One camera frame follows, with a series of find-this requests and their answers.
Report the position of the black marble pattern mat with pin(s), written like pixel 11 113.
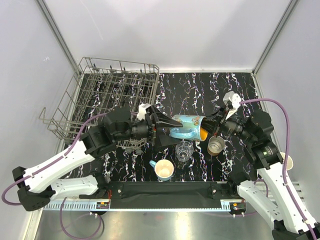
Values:
pixel 191 94

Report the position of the clear glass cup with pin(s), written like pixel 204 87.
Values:
pixel 184 151

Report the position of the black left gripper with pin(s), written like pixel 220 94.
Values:
pixel 159 120

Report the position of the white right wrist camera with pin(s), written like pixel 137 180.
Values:
pixel 232 102

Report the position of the white slotted cable duct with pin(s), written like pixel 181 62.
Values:
pixel 80 205

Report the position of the grey wire dish rack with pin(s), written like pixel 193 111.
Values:
pixel 97 87

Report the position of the blue mug cream inside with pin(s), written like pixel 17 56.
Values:
pixel 163 169

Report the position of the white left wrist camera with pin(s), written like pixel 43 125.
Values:
pixel 143 111

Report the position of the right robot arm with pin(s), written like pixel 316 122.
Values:
pixel 287 216

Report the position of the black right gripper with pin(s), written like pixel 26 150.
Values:
pixel 209 125

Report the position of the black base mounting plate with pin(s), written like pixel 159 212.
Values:
pixel 165 195

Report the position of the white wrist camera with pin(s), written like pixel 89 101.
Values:
pixel 232 102
pixel 143 111

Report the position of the brown metal cup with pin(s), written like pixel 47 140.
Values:
pixel 215 145

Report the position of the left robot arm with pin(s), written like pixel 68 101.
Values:
pixel 39 185

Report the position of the blue butterfly mug orange inside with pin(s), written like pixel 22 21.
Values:
pixel 191 128

